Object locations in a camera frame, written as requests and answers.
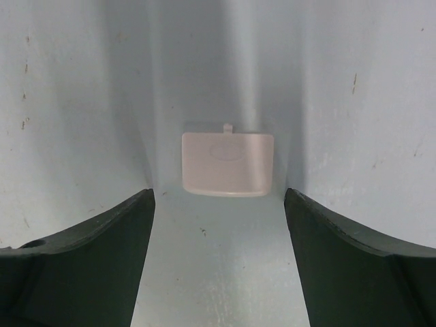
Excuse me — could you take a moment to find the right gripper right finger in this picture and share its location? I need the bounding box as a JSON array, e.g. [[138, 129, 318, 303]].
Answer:
[[284, 189, 435, 326]]

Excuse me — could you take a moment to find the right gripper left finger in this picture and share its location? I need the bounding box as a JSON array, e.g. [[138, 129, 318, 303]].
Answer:
[[1, 189, 155, 326]]

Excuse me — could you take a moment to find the white battery cover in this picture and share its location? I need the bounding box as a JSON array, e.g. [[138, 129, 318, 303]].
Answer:
[[181, 123, 275, 198]]

